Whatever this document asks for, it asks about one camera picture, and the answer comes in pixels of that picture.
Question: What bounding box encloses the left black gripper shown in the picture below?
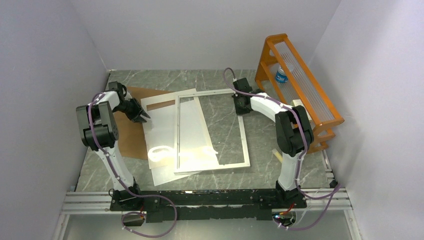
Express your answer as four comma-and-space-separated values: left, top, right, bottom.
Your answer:
113, 98, 150, 123

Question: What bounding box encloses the white mat board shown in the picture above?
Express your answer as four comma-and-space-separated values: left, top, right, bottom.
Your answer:
141, 92, 218, 172

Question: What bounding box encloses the brown backing board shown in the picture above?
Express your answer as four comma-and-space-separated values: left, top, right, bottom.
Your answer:
113, 86, 170, 160

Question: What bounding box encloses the clear glass pane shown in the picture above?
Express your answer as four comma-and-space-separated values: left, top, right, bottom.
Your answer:
174, 96, 219, 174

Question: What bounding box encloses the white photo sheet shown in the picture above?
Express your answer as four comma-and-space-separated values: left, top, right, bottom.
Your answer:
145, 105, 198, 186

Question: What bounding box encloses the silver picture frame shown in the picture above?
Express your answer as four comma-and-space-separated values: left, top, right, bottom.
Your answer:
174, 89, 251, 175

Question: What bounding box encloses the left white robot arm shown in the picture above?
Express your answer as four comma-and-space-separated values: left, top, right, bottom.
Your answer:
76, 90, 150, 210

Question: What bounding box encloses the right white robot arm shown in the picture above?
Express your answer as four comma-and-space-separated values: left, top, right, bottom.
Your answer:
232, 92, 314, 208

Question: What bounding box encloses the blue white can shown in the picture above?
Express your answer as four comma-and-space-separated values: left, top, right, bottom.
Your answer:
274, 66, 289, 83

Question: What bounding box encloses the orange wooden shelf rack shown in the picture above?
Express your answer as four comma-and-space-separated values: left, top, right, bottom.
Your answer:
254, 33, 345, 153

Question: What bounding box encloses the cream yellow box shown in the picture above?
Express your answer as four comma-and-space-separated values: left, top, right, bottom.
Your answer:
290, 99, 312, 122

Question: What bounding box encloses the yellow stick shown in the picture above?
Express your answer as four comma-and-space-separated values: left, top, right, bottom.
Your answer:
272, 148, 284, 164

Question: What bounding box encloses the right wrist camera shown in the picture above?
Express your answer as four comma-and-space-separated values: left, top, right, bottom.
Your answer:
232, 77, 254, 98

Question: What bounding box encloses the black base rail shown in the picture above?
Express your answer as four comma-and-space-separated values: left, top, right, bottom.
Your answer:
108, 188, 307, 223

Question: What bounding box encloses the aluminium extrusion rail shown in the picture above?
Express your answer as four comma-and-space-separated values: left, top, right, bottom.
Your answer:
53, 188, 362, 240

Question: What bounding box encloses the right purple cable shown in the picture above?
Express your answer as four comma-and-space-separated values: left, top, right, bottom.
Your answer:
222, 67, 342, 232

